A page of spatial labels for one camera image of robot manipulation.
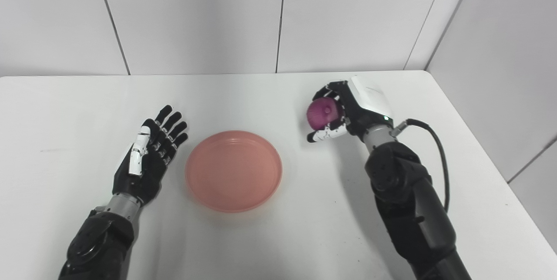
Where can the purple red onion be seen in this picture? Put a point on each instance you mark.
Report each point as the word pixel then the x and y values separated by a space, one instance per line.
pixel 322 113

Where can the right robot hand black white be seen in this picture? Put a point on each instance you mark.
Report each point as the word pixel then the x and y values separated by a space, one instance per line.
pixel 357 110

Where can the pink round plate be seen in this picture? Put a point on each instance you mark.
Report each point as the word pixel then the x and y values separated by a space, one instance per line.
pixel 233 171

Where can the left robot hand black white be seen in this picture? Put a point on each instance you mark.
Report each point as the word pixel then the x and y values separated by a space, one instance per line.
pixel 150 158

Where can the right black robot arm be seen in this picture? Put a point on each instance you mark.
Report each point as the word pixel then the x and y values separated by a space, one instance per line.
pixel 409 201

